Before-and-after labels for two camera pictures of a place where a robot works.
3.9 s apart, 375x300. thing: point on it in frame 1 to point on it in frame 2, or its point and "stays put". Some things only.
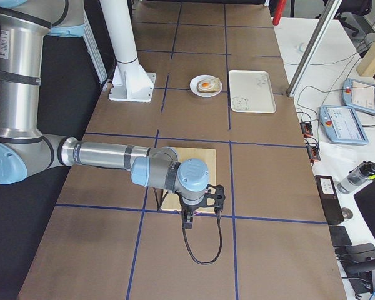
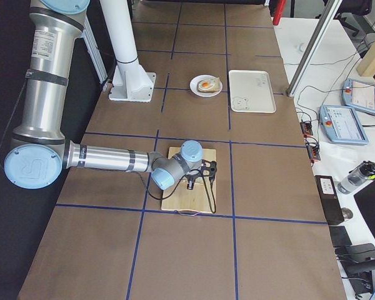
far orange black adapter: x=307 y=129 stays put
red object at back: x=279 y=11 stays put
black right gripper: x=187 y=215 to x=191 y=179
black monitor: x=372 y=200 stays put
